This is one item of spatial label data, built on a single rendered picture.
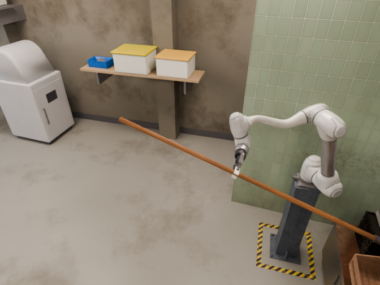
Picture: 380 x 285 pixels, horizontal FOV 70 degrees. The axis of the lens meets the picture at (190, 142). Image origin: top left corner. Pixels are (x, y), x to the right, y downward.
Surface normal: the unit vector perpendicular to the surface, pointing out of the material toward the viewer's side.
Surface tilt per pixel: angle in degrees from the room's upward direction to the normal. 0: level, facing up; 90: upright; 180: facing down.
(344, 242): 0
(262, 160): 90
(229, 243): 0
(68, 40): 90
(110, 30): 90
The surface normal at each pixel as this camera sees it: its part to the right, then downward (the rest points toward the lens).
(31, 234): 0.00, -0.82
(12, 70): -0.30, 0.54
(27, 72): 0.90, -0.10
